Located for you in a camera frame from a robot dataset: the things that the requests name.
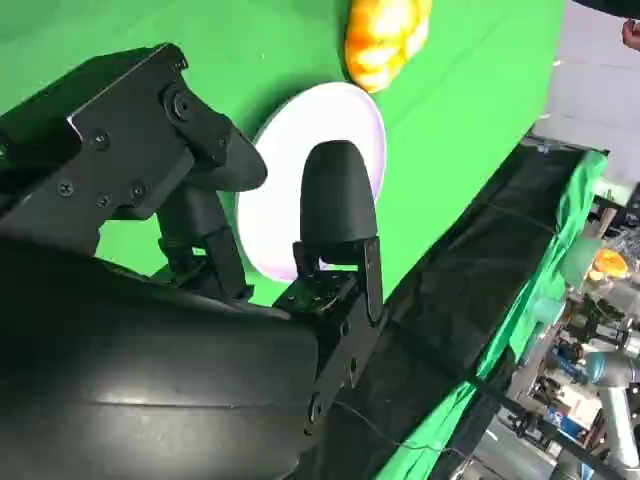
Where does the thin black wire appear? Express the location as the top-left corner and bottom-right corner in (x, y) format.
(332, 399), (481, 459)

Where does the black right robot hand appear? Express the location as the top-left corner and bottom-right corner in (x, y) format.
(0, 42), (389, 480)

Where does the lilac plate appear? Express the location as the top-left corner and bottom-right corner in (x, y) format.
(234, 82), (389, 284)

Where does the black backdrop cloth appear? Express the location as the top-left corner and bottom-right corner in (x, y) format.
(299, 141), (611, 480)

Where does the green cloth drape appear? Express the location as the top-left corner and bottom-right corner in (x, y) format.
(389, 149), (610, 480)

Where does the orange background toy bread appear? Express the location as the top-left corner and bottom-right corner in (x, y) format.
(588, 247), (629, 281)

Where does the orange and white toy bread roll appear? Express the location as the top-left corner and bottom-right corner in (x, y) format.
(343, 0), (433, 94)

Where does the black stand bar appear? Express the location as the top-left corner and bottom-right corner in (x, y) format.
(477, 382), (619, 480)

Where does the green table cloth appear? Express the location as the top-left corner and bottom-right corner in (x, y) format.
(0, 0), (570, 311)

